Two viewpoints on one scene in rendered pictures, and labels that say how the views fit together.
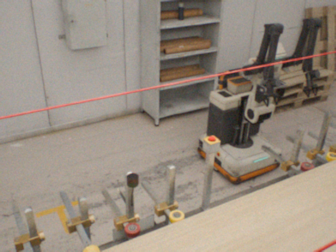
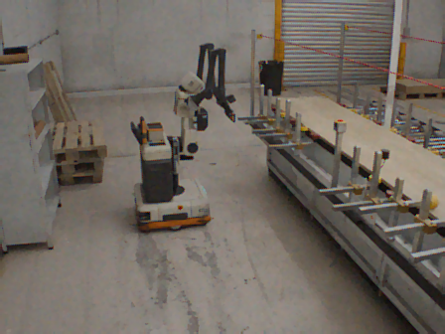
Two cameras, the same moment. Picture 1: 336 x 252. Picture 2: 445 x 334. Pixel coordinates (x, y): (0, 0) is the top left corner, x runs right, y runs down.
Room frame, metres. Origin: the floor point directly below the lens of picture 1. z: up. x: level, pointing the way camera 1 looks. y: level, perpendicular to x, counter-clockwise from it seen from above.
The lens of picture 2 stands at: (1.70, 2.86, 2.04)
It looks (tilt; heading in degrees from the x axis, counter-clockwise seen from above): 21 degrees down; 287
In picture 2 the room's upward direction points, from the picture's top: straight up
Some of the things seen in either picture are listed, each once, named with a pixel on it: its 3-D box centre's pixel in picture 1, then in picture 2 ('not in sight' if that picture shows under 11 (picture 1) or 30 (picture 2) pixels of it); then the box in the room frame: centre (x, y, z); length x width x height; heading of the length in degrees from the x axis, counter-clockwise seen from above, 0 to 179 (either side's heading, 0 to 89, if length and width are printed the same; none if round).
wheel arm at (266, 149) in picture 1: (283, 161); (293, 145); (2.18, -0.82, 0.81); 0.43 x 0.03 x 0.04; 30
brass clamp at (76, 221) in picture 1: (80, 222); (398, 204); (1.38, 0.44, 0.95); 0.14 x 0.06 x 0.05; 120
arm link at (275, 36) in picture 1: (272, 53); (222, 74); (2.81, -0.78, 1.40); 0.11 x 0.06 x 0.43; 120
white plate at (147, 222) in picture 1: (134, 227); (365, 212); (1.56, 0.19, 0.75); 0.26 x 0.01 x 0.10; 120
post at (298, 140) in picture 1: (294, 158); (297, 138); (2.15, -0.88, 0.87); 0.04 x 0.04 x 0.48; 30
